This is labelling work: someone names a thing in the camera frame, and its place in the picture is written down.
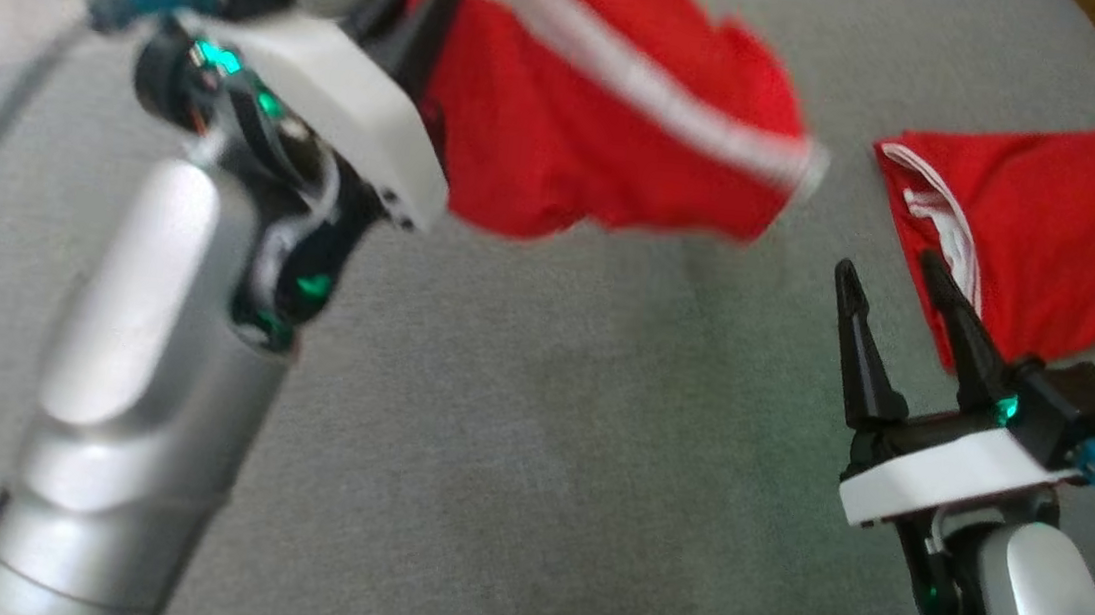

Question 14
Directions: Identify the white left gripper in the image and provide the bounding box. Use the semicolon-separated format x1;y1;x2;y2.
108;0;478;369

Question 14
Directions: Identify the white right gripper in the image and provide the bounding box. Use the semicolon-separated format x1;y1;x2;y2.
801;240;1095;615

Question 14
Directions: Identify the red jersey with letters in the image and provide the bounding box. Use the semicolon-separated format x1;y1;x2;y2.
854;100;1095;386

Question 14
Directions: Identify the red shorts white stripe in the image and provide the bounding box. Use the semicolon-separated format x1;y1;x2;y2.
389;0;844;269

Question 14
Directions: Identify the large grey sofa seat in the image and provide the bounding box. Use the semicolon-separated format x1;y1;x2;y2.
0;0;1095;615

